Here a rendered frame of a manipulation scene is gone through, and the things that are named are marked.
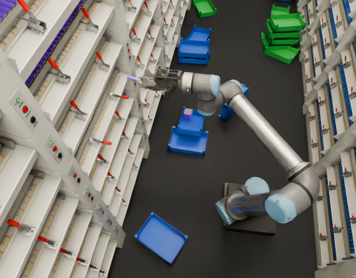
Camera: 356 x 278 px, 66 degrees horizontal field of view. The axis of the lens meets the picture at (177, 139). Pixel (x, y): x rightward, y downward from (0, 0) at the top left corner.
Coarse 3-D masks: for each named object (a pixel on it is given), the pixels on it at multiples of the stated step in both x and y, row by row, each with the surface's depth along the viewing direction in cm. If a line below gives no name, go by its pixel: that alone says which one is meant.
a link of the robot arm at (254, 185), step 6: (252, 180) 168; (258, 180) 169; (246, 186) 166; (252, 186) 166; (258, 186) 166; (264, 186) 167; (246, 192) 166; (252, 192) 164; (258, 192) 164; (264, 192) 165
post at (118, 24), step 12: (120, 12) 121; (108, 24) 122; (120, 24) 123; (120, 60) 138; (132, 60) 148; (132, 84) 154; (132, 108) 170; (144, 120) 194; (144, 144) 205; (144, 156) 221
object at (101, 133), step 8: (112, 72) 143; (120, 72) 144; (128, 72) 144; (120, 80) 142; (120, 88) 139; (112, 104) 133; (112, 112) 131; (104, 120) 128; (96, 128) 125; (104, 128) 126; (96, 136) 123; (104, 136) 126; (88, 144) 120; (88, 152) 118; (96, 152) 119; (88, 160) 117; (88, 168) 115; (88, 176) 115
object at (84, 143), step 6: (114, 72) 140; (114, 78) 138; (108, 84) 135; (114, 84) 138; (108, 90) 134; (102, 102) 129; (96, 114) 125; (96, 120) 124; (90, 126) 122; (90, 132) 120; (84, 138) 118; (84, 144) 117; (78, 150) 115; (84, 150) 117; (78, 156) 114; (78, 162) 114
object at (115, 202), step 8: (136, 136) 191; (136, 144) 188; (128, 152) 183; (128, 160) 181; (128, 168) 178; (120, 176) 174; (128, 176) 176; (120, 184) 172; (120, 192) 169; (112, 200) 165; (120, 200) 167; (112, 208) 163
